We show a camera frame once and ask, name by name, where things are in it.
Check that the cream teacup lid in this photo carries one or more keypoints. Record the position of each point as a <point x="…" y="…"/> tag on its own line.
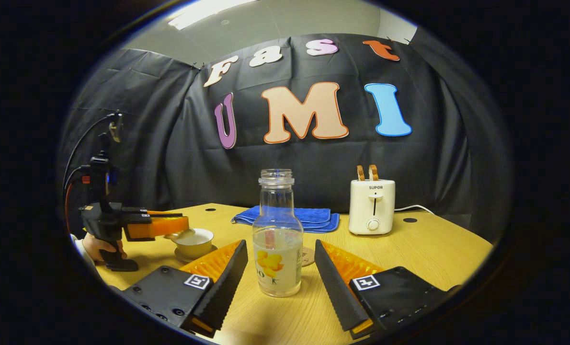
<point x="182" y="234"/>

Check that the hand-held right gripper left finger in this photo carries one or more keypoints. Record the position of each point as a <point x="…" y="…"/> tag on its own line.
<point x="227" y="287"/>

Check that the round cork coaster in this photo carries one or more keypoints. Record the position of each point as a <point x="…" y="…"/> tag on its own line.
<point x="308" y="256"/>

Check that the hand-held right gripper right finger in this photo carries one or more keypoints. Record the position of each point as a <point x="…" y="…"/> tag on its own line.
<point x="337" y="292"/>

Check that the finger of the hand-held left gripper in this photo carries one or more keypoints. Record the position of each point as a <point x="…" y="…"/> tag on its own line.
<point x="155" y="227"/>
<point x="136" y="213"/>

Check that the clear glass water bottle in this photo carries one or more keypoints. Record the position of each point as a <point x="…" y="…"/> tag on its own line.
<point x="278" y="249"/>

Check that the cream ceramic teacup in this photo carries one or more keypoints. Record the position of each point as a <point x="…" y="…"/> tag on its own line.
<point x="196" y="244"/>

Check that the folded blue towel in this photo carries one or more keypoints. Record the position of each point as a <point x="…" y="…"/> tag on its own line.
<point x="313" y="218"/>

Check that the toast bread slice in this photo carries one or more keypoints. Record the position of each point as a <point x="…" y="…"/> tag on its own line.
<point x="360" y="173"/>
<point x="373" y="172"/>

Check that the black backdrop cloth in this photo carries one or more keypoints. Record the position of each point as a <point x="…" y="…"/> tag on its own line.
<point x="313" y="158"/>

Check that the cream toaster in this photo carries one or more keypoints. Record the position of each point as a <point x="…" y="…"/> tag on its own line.
<point x="371" y="211"/>

